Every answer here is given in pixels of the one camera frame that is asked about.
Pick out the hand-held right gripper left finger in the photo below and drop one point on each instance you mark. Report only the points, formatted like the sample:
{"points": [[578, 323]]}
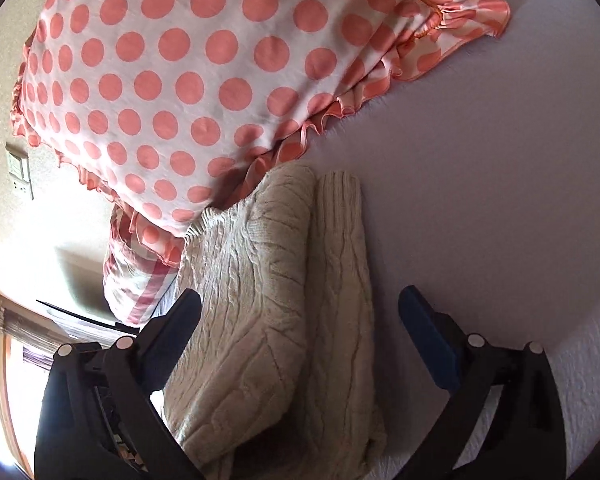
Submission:
{"points": [[179, 321]]}

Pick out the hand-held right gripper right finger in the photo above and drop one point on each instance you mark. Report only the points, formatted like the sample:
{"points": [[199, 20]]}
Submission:
{"points": [[430, 332]]}

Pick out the pink striped pillow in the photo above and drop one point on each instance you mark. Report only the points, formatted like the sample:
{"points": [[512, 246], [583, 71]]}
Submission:
{"points": [[140, 280]]}

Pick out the pink polka dot pillow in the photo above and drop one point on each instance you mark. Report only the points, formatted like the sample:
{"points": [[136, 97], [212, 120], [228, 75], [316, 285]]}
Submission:
{"points": [[180, 85]]}

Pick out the white wall switch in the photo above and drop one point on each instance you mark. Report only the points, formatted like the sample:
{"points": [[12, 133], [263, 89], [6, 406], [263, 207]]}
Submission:
{"points": [[20, 170]]}

